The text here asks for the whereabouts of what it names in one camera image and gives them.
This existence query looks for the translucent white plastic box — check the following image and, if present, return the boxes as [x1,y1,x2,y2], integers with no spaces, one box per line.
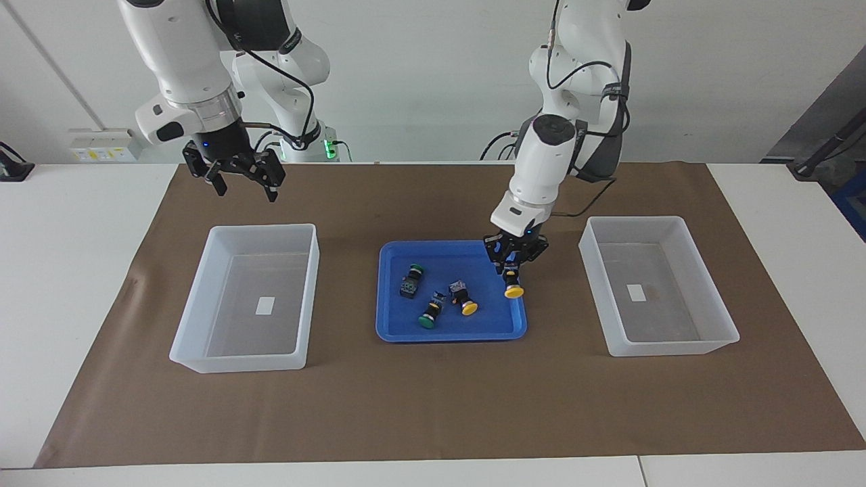
[169,224,320,373]
[578,216,740,357]

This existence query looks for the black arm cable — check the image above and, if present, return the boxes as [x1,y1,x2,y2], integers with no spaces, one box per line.
[206,0,319,153]
[545,0,633,218]

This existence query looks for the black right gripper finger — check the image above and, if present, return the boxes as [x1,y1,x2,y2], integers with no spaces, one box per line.
[183,145,229,197]
[252,150,286,202]

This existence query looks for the black clamp base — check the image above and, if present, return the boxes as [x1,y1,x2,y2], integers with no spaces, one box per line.
[0,142,35,182]

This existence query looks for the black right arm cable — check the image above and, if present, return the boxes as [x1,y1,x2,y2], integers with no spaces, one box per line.
[206,0,319,153]

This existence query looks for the blue plastic tray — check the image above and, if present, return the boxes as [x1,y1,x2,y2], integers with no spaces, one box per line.
[375,240,528,343]

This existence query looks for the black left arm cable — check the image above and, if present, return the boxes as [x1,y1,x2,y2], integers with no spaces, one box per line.
[545,0,633,218]

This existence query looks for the white wall socket box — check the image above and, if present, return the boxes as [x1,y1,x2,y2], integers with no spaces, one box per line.
[68,129,144,163]

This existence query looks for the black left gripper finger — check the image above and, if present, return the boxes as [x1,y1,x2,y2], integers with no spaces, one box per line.
[484,237,507,275]
[516,238,549,271]

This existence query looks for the brown paper table mat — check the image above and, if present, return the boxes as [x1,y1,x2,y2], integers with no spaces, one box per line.
[34,162,866,469]

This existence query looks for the black stand pole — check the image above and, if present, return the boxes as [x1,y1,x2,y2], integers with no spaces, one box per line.
[788,112,866,178]

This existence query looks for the green push button switch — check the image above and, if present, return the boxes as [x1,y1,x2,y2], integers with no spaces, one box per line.
[417,292,447,330]
[399,264,426,300]

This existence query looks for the blue crate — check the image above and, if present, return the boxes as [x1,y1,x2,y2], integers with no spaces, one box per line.
[831,172,866,241]

